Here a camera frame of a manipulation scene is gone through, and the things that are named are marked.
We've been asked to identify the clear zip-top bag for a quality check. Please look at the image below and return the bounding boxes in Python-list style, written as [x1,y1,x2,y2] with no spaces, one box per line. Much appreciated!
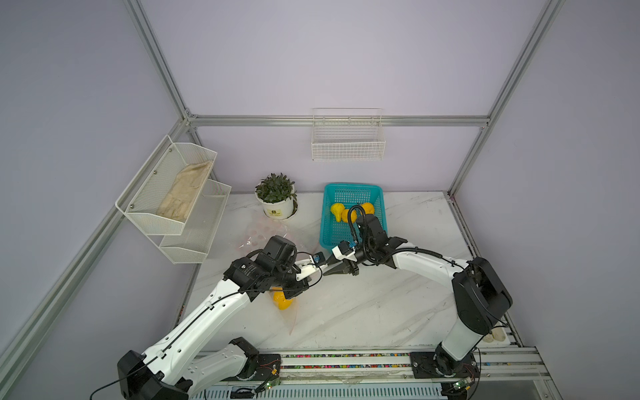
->
[269,287,298,336]
[237,218,299,254]

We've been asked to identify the orange yellow pear bag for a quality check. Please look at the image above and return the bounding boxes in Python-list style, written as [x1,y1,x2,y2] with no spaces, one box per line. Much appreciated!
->
[361,203,375,214]

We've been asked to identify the bright yellow pear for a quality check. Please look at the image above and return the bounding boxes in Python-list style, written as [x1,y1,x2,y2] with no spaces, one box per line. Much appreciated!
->
[330,203,345,223]

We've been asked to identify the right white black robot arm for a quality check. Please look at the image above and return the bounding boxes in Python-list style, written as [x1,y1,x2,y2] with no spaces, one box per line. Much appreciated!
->
[324,205,513,375]

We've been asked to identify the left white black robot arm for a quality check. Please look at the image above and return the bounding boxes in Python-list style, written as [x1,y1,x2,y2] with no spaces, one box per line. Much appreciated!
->
[118,236,325,399]

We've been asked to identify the teal plastic basket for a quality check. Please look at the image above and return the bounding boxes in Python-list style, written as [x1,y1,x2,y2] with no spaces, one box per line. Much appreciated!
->
[319,183,388,250]

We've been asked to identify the potted green plant white pot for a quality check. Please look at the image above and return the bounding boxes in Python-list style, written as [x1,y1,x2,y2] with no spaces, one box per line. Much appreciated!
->
[254,173,297,220]

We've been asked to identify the white mesh lower shelf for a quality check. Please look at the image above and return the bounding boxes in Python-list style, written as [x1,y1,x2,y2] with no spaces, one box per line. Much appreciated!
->
[159,179,232,264]

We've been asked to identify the white mesh shelf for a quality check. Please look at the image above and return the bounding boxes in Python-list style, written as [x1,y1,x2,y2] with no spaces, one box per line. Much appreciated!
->
[115,136,218,236]
[159,179,232,264]

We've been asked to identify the beige cloth in shelf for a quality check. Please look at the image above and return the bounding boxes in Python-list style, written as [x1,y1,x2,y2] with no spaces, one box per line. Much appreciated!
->
[156,161,213,223]

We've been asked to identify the white mesh upper shelf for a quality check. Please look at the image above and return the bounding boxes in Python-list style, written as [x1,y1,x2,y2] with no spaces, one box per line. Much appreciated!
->
[115,136,218,236]

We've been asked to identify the beige work glove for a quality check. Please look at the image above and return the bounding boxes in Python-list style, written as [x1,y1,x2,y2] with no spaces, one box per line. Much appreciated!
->
[483,327,507,343]

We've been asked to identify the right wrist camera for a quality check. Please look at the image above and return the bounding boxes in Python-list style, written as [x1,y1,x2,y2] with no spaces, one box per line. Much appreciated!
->
[332,241,358,262]

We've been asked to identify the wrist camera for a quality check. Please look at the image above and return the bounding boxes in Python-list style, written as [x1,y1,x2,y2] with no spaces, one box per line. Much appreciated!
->
[294,252,327,282]
[332,241,358,262]

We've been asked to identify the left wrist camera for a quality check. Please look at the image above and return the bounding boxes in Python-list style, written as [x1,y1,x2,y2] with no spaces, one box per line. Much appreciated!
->
[294,252,327,282]

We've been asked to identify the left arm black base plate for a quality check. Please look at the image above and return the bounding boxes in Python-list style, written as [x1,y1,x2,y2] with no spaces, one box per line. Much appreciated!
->
[234,353,282,382]

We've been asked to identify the white wire wall basket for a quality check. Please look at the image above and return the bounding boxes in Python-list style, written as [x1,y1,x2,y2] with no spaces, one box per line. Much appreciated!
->
[311,108,386,162]

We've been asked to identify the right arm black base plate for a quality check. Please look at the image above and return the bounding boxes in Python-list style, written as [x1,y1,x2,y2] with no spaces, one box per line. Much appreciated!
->
[409,351,479,379]

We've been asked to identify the aluminium rail with coloured beads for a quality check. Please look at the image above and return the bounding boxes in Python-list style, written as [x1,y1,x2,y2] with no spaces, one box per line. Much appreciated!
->
[137,347,551,387]

